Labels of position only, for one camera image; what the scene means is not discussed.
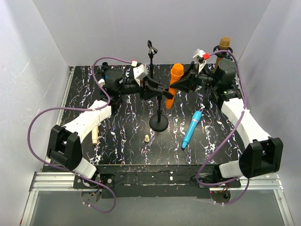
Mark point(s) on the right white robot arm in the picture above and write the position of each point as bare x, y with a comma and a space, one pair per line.
262, 154

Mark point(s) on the pink microphone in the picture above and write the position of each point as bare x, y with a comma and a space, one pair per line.
94, 135

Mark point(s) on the gold microphone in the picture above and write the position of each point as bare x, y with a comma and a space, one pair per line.
224, 43

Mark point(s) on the blue microphone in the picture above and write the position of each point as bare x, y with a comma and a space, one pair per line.
194, 122

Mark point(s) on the left tripod clip stand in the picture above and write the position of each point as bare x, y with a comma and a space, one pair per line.
103, 72

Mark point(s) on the black marbled table mat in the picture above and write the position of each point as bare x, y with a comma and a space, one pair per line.
121, 137

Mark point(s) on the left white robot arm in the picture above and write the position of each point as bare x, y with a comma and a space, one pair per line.
64, 145

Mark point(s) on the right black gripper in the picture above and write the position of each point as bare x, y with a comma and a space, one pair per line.
192, 77

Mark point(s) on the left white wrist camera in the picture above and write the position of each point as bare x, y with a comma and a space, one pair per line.
139, 71

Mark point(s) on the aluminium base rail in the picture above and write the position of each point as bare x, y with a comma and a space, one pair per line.
160, 195

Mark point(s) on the small beige adapter piece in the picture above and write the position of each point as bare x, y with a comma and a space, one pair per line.
147, 138

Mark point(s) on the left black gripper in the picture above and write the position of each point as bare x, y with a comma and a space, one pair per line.
146, 88

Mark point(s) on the orange microphone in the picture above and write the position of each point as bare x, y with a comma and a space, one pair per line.
176, 73

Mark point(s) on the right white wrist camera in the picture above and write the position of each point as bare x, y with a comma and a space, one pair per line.
200, 57

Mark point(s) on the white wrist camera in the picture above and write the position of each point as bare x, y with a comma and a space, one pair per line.
139, 71
200, 57

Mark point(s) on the tripod shock-mount mic stand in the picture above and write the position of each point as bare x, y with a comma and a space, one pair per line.
223, 55

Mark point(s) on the round-base mic stand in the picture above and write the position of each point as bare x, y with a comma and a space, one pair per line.
159, 122
151, 53

